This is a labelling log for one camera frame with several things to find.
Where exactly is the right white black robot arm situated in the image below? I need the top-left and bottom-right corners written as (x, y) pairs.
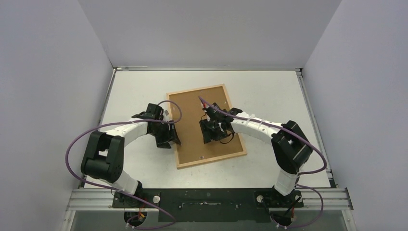
top-left (199, 103), bottom-right (313, 207)

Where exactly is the front aluminium black mounting rail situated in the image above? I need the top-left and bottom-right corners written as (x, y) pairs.
top-left (62, 188), bottom-right (357, 231)

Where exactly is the brown cardboard backing board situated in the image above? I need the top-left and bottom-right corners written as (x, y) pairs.
top-left (169, 87), bottom-right (244, 165)

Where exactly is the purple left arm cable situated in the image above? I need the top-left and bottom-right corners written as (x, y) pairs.
top-left (65, 100), bottom-right (177, 230)

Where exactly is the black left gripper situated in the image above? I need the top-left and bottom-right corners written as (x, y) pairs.
top-left (150, 120), bottom-right (180, 149)

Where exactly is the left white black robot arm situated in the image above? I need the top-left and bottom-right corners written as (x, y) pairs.
top-left (80, 103), bottom-right (181, 207)

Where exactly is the light wooden picture frame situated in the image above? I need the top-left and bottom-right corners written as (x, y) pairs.
top-left (166, 84), bottom-right (248, 169)

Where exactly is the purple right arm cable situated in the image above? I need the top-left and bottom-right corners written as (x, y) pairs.
top-left (198, 96), bottom-right (328, 230)

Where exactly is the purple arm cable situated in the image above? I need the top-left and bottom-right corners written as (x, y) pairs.
top-left (198, 96), bottom-right (328, 230)
top-left (65, 100), bottom-right (177, 230)

